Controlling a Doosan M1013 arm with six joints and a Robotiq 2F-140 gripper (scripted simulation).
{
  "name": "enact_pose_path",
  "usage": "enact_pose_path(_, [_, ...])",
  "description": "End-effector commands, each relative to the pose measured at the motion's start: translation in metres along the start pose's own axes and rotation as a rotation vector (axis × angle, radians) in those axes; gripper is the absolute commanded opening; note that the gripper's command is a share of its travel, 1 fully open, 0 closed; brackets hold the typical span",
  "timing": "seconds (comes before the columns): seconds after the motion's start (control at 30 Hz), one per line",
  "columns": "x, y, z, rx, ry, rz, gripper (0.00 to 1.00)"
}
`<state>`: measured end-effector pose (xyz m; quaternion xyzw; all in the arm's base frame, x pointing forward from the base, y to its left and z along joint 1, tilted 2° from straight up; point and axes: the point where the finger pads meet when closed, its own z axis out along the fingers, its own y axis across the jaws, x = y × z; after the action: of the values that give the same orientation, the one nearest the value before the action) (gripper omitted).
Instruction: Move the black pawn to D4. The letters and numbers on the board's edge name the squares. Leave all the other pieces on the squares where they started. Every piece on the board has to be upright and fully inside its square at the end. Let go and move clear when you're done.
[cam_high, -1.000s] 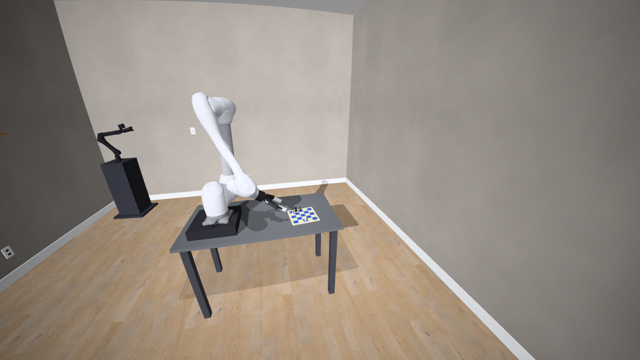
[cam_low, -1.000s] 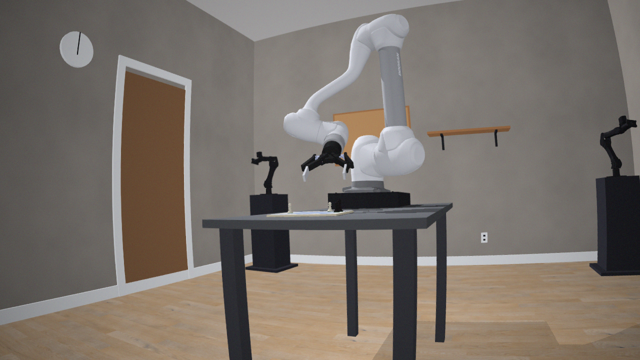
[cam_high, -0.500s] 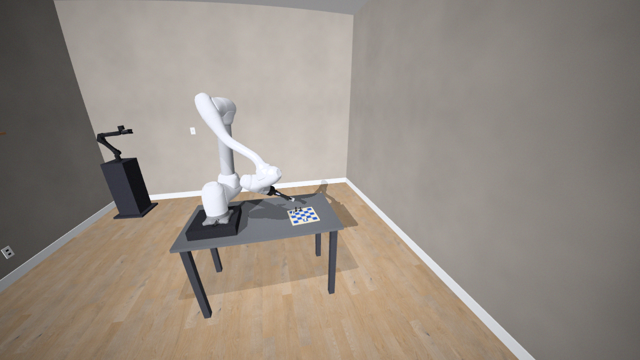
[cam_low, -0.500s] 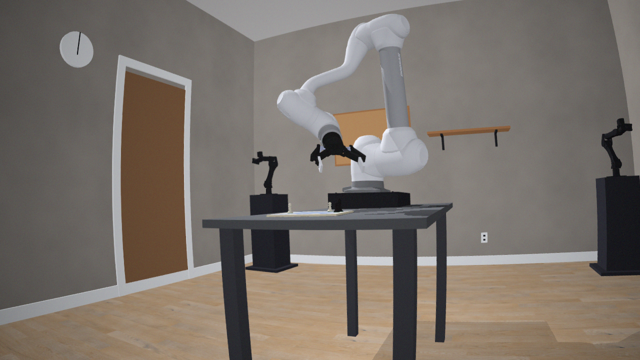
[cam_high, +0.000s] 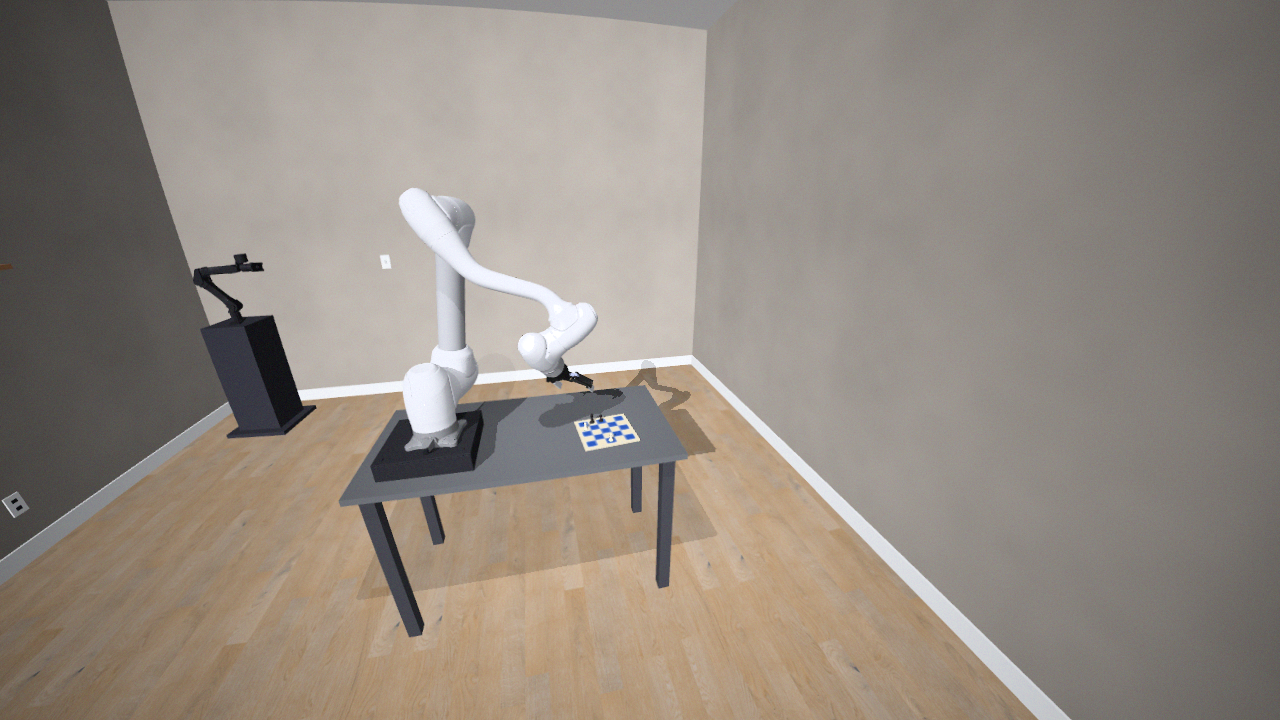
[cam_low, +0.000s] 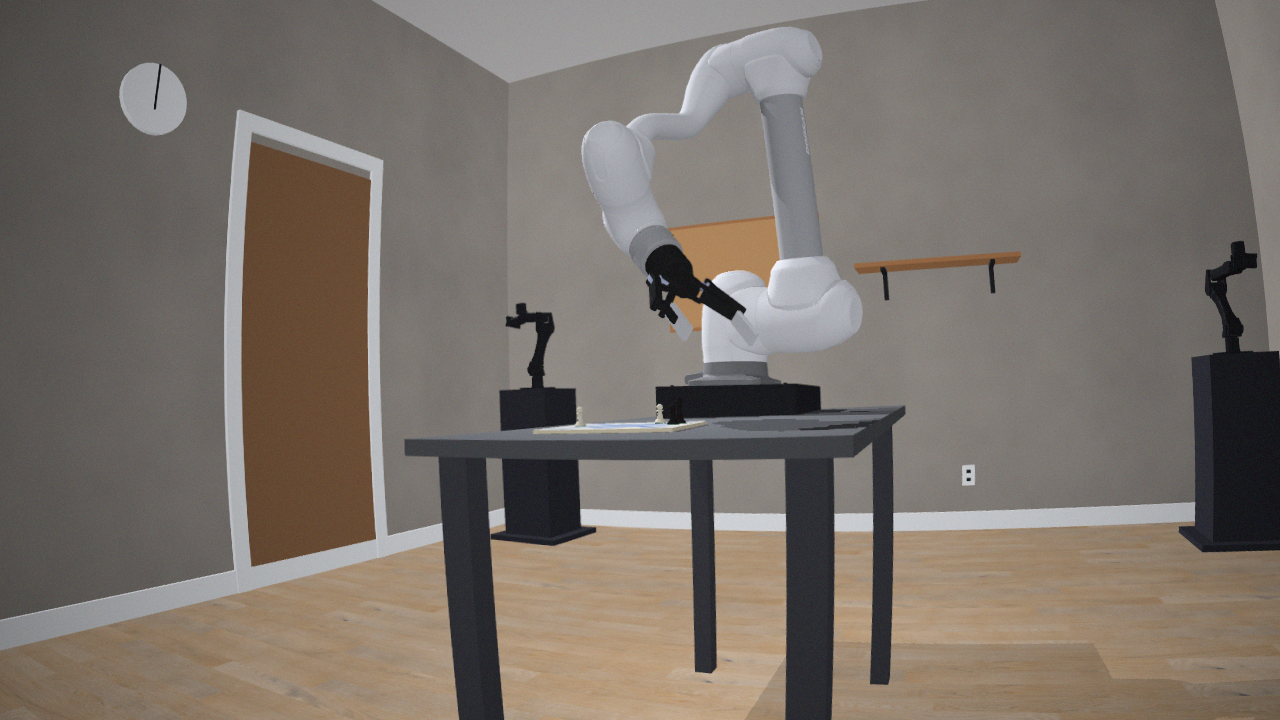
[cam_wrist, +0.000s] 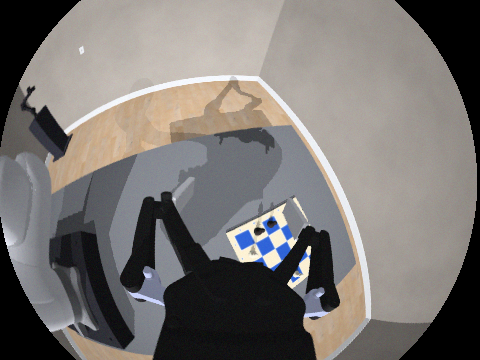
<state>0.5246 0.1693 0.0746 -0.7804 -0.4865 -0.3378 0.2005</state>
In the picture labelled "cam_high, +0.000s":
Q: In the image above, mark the blue and cream chessboard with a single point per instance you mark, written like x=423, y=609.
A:
x=598, y=434

